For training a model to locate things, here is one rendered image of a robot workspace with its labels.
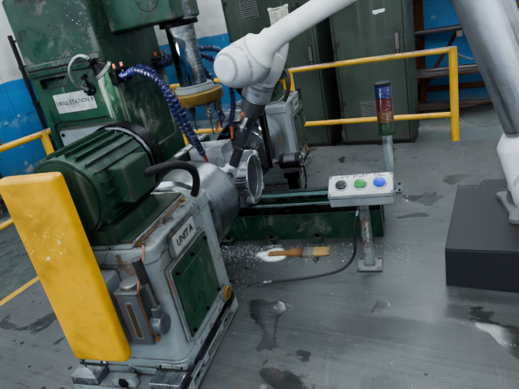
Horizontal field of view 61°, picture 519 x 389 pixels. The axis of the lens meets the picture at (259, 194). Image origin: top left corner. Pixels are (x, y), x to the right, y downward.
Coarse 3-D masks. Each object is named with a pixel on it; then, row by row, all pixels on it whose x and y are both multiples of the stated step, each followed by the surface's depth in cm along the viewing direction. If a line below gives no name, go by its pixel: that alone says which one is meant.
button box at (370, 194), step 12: (336, 180) 119; (348, 180) 118; (372, 180) 115; (336, 192) 116; (348, 192) 115; (360, 192) 114; (372, 192) 113; (384, 192) 112; (336, 204) 118; (348, 204) 118; (360, 204) 117; (372, 204) 116; (384, 204) 115
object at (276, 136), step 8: (256, 120) 170; (272, 120) 178; (224, 128) 171; (256, 128) 167; (272, 128) 173; (280, 128) 181; (224, 136) 172; (256, 136) 168; (272, 136) 170; (280, 136) 179; (232, 144) 172; (248, 144) 170; (256, 144) 168; (272, 144) 168; (280, 144) 178; (264, 152) 170; (280, 152) 181; (264, 160) 171; (264, 168) 172
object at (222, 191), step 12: (204, 168) 126; (216, 168) 128; (168, 180) 118; (180, 180) 117; (204, 180) 120; (216, 180) 124; (228, 180) 128; (216, 192) 120; (228, 192) 125; (216, 204) 118; (228, 204) 123; (216, 216) 117; (228, 216) 123; (216, 228) 118; (228, 228) 125
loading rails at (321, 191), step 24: (264, 192) 161; (288, 192) 158; (312, 192) 154; (240, 216) 152; (264, 216) 149; (288, 216) 147; (312, 216) 144; (336, 216) 142; (384, 216) 149; (240, 240) 156; (312, 240) 144
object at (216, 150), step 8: (208, 144) 157; (216, 144) 156; (224, 144) 148; (192, 152) 149; (208, 152) 147; (216, 152) 146; (224, 152) 148; (192, 160) 150; (200, 160) 149; (208, 160) 149; (216, 160) 147; (224, 160) 148
